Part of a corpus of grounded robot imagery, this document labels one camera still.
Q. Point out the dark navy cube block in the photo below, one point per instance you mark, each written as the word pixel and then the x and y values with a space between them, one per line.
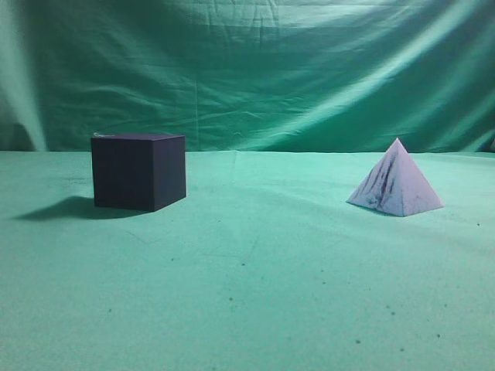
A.
pixel 143 172

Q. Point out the white square pyramid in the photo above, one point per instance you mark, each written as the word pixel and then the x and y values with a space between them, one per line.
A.
pixel 396 186

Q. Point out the green backdrop cloth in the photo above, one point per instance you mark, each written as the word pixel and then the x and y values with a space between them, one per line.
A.
pixel 301 76

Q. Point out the green table cloth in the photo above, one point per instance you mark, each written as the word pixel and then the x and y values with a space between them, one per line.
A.
pixel 263 266

